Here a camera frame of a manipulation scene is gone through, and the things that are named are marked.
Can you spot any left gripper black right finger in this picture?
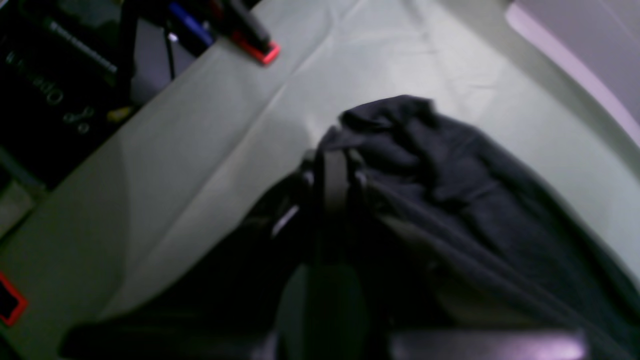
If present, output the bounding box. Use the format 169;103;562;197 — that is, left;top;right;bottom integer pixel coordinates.
320;150;368;279

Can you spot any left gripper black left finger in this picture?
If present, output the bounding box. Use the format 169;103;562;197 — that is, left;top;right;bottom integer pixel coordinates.
220;165;317;321

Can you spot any black t-shirt with colourful logo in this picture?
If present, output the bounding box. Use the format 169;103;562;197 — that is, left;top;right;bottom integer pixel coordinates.
59;95;639;360

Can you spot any red black clamp left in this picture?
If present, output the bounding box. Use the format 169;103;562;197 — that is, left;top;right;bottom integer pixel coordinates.
222;0;281;66

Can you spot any red black clamp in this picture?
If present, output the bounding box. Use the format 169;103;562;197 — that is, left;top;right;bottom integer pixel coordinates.
0;272;29;327
222;0;281;66

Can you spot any red black clamp middle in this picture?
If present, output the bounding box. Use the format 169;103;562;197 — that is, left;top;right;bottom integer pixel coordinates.
0;272;29;327

